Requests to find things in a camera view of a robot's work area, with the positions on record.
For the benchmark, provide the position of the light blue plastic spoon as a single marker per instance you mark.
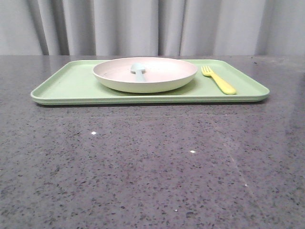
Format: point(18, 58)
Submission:
point(138, 69)

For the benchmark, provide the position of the grey curtain backdrop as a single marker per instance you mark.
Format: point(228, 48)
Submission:
point(152, 27)

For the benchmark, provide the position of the light green plastic tray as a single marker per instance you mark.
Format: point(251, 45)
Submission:
point(75, 84)

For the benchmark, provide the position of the yellow plastic fork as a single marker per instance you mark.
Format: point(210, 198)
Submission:
point(223, 85)

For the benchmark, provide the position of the pale pink round plate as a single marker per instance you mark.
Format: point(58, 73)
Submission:
point(161, 74)

